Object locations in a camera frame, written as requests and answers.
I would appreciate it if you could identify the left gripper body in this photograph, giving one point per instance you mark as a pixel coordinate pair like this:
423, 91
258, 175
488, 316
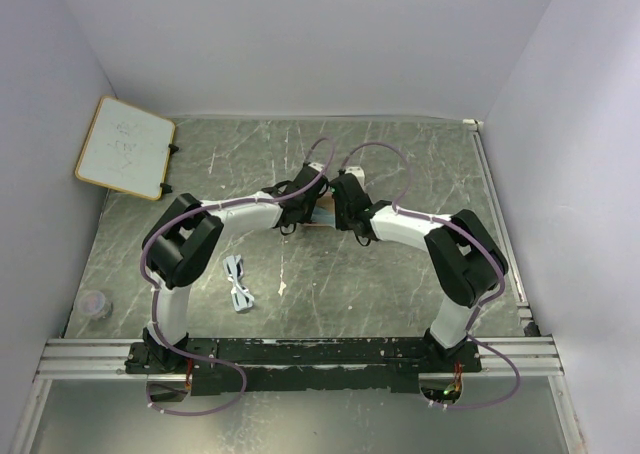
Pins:
308, 212

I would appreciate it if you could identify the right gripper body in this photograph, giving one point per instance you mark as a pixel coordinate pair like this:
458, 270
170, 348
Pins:
341, 218

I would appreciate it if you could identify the pink glasses case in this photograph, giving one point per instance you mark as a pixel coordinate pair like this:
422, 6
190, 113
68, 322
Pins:
325, 203

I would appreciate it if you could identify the light blue cleaning cloth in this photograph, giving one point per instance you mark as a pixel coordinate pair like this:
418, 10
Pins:
324, 218

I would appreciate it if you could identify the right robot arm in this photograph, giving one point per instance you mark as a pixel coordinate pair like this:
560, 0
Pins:
467, 262

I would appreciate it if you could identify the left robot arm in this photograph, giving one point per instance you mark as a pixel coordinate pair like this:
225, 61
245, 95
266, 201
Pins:
178, 248

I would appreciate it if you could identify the white sunglasses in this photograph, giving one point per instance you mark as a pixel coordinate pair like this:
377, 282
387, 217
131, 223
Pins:
241, 296

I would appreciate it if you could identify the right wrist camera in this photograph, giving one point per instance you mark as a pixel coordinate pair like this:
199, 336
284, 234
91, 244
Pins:
357, 172

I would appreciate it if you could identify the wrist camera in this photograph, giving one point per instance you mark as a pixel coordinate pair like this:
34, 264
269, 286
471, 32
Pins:
357, 172
318, 167

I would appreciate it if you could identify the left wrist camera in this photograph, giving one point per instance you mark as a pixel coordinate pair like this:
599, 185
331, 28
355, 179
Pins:
318, 167

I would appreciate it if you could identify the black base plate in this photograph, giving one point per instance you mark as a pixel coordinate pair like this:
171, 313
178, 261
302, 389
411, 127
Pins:
390, 363

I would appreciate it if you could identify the small whiteboard with orange frame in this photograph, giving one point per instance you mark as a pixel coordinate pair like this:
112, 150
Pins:
127, 149

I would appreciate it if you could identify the aluminium rail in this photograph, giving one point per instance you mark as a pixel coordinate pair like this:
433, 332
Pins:
103, 359

